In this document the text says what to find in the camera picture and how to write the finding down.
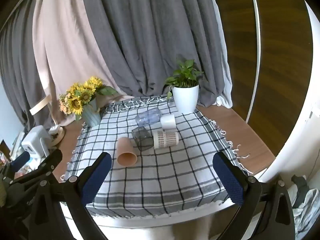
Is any plain white cup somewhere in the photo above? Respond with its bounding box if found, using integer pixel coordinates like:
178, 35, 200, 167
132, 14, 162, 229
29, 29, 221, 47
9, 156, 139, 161
160, 114, 177, 131

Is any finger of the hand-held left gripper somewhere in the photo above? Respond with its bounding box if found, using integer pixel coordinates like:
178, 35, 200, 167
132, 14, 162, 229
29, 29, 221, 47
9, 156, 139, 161
0, 151, 31, 178
14, 149, 63, 188

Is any dark cloth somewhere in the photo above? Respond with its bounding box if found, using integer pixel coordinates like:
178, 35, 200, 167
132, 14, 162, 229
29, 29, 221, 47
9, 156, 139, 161
291, 174, 310, 207

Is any beige curtain tieback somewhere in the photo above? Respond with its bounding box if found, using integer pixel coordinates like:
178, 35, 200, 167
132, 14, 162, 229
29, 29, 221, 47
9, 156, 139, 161
29, 95, 52, 116

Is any sunflower bouquet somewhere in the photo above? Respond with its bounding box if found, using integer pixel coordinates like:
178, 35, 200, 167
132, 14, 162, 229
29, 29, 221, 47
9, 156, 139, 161
58, 76, 118, 121

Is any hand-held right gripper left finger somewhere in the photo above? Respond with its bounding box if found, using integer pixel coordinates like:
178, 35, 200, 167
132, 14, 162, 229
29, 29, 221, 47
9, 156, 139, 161
30, 152, 112, 240

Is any green plant in white pot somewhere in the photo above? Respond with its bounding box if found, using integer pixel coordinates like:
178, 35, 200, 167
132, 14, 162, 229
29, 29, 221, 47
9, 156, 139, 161
164, 59, 204, 114

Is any peach plastic cup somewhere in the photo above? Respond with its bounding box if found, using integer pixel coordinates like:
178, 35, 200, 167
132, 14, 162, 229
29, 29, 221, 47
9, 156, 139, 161
117, 136, 138, 167

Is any clear bluish plastic cup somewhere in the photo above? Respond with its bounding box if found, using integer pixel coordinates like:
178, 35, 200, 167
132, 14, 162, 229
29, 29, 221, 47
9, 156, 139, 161
135, 107, 162, 128

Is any dark grey transparent cup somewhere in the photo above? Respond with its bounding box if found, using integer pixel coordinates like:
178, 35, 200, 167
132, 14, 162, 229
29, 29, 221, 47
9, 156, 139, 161
131, 126, 154, 152

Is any white curved pole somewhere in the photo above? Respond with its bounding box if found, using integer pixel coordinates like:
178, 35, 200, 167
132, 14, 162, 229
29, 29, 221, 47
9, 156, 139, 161
246, 0, 263, 125

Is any white sheer curtain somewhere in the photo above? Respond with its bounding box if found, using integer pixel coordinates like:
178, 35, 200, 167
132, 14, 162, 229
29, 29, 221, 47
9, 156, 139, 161
214, 0, 233, 108

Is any beige curtain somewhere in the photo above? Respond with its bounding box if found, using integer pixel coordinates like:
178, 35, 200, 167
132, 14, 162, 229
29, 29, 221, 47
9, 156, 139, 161
32, 0, 137, 127

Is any wide grey curtain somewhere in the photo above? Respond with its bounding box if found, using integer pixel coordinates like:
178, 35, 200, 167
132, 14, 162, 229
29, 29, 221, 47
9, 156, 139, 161
80, 0, 232, 108

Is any white box appliance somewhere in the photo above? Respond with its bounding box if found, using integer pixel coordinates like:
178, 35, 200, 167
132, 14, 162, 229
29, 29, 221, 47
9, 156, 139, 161
21, 125, 51, 158

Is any white grey crumpled cloth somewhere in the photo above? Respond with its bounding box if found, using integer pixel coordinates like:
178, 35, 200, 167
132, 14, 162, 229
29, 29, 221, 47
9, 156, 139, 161
287, 180, 320, 233

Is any white round device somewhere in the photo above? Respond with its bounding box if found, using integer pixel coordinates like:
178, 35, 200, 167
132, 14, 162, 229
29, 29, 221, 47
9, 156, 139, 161
48, 124, 66, 146

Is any narrow grey curtain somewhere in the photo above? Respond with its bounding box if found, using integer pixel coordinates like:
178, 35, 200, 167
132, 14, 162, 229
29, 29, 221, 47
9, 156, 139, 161
0, 4, 56, 130

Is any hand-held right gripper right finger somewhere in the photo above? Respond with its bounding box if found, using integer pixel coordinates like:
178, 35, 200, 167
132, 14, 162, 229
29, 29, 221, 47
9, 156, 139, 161
212, 151, 297, 240

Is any grey checked tablecloth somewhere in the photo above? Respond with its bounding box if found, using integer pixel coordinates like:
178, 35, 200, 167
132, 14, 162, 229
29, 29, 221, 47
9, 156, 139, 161
60, 94, 251, 218

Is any blue-grey ribbed vase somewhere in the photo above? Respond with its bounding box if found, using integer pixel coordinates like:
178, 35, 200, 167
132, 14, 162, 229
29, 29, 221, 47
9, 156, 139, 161
81, 97, 101, 128

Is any white cup with brown pattern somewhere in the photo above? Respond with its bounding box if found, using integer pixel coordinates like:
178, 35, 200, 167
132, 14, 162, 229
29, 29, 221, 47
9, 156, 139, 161
153, 130, 179, 150

